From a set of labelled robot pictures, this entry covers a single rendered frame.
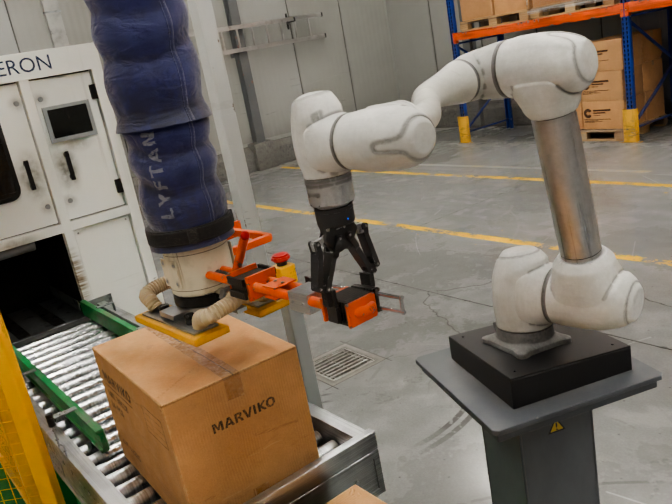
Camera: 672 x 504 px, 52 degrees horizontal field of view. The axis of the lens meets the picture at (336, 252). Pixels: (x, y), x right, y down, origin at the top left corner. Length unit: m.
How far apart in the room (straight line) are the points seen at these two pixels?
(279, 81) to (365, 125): 11.02
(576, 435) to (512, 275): 0.50
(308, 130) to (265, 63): 10.82
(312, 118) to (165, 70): 0.53
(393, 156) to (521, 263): 0.83
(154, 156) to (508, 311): 1.00
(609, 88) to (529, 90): 7.72
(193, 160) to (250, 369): 0.57
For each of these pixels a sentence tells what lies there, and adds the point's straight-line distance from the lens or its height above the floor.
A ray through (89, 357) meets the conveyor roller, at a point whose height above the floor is 0.55.
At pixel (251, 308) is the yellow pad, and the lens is 1.81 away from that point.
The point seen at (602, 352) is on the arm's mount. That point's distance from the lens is 1.96.
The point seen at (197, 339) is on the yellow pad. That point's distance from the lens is 1.70.
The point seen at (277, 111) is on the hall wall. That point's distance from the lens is 12.11.
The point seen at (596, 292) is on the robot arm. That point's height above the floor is 1.03.
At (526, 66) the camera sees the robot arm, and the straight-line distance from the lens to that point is 1.59.
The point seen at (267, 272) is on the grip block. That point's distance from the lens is 1.62.
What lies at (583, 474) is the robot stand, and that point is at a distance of 2.19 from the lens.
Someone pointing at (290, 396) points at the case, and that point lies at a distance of 1.96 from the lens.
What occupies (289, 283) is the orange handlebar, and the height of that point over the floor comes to 1.22.
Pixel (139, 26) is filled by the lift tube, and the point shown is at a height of 1.83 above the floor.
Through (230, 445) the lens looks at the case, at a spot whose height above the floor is 0.76.
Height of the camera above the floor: 1.70
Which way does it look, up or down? 16 degrees down
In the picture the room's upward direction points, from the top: 11 degrees counter-clockwise
